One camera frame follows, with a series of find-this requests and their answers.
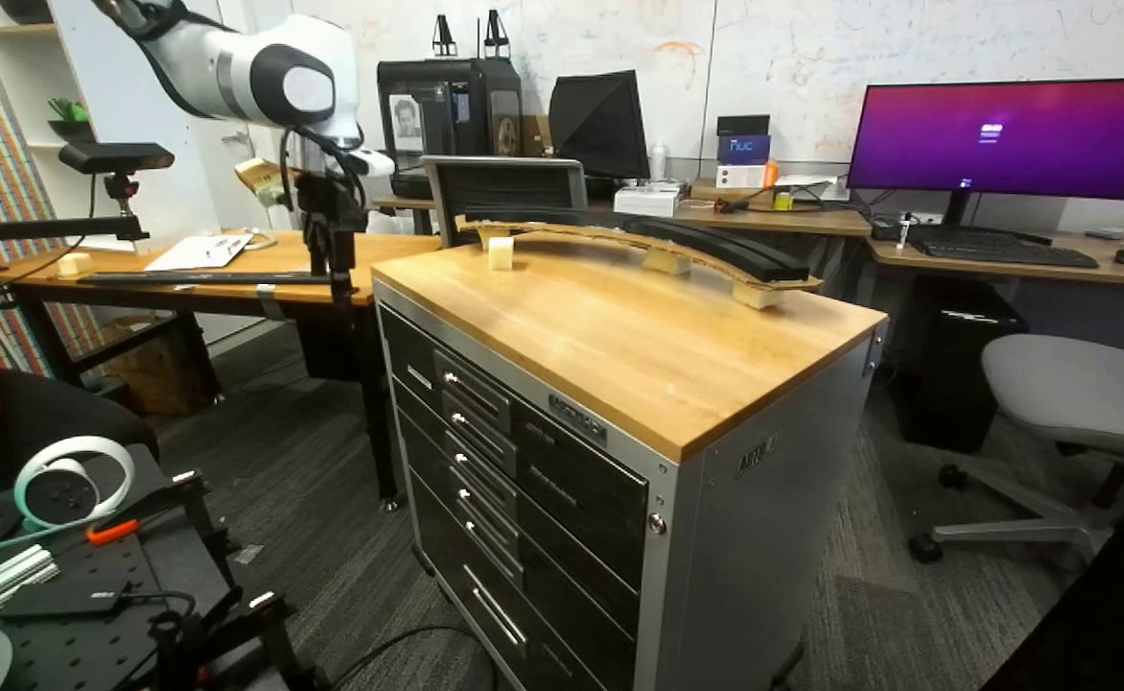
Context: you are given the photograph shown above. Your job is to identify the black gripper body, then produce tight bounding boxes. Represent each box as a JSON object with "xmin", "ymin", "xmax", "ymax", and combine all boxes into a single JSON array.
[{"xmin": 297, "ymin": 169, "xmax": 371, "ymax": 248}]

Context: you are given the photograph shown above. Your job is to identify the cabinet tool drawer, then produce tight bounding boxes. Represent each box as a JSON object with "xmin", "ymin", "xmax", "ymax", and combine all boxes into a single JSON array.
[{"xmin": 379, "ymin": 305, "xmax": 651, "ymax": 516}]

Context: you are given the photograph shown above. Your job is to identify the white papers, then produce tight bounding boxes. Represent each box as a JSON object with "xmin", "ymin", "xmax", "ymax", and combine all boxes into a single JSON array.
[{"xmin": 143, "ymin": 225, "xmax": 266, "ymax": 278}]

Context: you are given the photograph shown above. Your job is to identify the small white translucent cube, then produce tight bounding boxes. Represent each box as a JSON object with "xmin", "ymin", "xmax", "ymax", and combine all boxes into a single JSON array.
[{"xmin": 478, "ymin": 232, "xmax": 523, "ymax": 273}]

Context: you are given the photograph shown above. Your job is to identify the grey-framed mesh office chair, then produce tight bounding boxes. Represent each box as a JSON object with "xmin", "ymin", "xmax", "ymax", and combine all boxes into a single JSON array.
[{"xmin": 419, "ymin": 148, "xmax": 593, "ymax": 248}]

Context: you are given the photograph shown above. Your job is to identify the wooden robot desk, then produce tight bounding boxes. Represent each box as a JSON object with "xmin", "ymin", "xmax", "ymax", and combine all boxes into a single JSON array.
[{"xmin": 0, "ymin": 225, "xmax": 453, "ymax": 511}]

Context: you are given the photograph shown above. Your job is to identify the black angular monitor back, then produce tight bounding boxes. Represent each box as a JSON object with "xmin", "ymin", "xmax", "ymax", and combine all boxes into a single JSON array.
[{"xmin": 546, "ymin": 67, "xmax": 657, "ymax": 186}]

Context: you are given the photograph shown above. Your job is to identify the flat white box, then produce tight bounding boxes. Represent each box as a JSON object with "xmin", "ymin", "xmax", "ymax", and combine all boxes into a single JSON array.
[{"xmin": 611, "ymin": 182, "xmax": 687, "ymax": 219}]

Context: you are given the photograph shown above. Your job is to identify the white bookshelf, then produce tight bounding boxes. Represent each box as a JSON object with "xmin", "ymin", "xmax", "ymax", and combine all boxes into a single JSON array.
[{"xmin": 0, "ymin": 0, "xmax": 111, "ymax": 221}]

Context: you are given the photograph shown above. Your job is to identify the white tape roll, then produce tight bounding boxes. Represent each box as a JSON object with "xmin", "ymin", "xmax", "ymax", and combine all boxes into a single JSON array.
[{"xmin": 6, "ymin": 429, "xmax": 137, "ymax": 536}]

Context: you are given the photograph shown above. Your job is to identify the blue white small box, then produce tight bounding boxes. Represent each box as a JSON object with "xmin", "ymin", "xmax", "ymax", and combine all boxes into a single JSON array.
[{"xmin": 715, "ymin": 111, "xmax": 776, "ymax": 195}]

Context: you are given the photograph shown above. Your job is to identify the black equipment cart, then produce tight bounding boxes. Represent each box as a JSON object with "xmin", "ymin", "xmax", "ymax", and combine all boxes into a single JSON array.
[{"xmin": 0, "ymin": 433, "xmax": 334, "ymax": 691}]

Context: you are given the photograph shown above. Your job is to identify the silver metal cylinder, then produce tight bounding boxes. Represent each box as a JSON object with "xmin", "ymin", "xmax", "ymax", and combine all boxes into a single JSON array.
[{"xmin": 0, "ymin": 543, "xmax": 65, "ymax": 627}]

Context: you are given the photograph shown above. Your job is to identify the grey metal tool cabinet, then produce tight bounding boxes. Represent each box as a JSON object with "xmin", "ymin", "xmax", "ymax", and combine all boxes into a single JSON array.
[{"xmin": 370, "ymin": 234, "xmax": 895, "ymax": 691}]

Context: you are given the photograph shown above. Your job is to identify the black computer tower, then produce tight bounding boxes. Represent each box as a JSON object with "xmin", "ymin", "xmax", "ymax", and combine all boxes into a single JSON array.
[{"xmin": 895, "ymin": 273, "xmax": 1019, "ymax": 452}]

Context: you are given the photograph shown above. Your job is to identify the black keyboard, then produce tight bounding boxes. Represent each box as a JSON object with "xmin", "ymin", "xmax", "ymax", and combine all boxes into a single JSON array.
[{"xmin": 917, "ymin": 221, "xmax": 1104, "ymax": 273}]

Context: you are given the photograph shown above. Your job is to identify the wide purple-screen monitor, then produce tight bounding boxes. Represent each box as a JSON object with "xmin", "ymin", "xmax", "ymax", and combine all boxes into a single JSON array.
[{"xmin": 844, "ymin": 74, "xmax": 1124, "ymax": 234}]

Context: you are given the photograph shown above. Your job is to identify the wooden monitor desk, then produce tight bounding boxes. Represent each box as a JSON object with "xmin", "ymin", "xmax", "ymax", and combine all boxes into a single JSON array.
[{"xmin": 371, "ymin": 187, "xmax": 1124, "ymax": 296}]

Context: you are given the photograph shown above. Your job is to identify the light grey office chair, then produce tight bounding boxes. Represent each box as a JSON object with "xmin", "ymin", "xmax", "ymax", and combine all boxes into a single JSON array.
[{"xmin": 907, "ymin": 330, "xmax": 1124, "ymax": 568}]

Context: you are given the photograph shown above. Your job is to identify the black camera on stand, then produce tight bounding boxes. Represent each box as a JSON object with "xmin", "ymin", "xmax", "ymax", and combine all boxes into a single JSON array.
[{"xmin": 54, "ymin": 140, "xmax": 180, "ymax": 221}]

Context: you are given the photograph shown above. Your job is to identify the small orange-handled tool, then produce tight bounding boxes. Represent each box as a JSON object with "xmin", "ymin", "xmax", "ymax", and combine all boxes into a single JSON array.
[{"xmin": 82, "ymin": 516, "xmax": 151, "ymax": 552}]

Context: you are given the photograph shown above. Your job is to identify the black floor cables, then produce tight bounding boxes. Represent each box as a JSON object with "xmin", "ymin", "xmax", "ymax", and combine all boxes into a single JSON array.
[{"xmin": 325, "ymin": 619, "xmax": 466, "ymax": 691}]

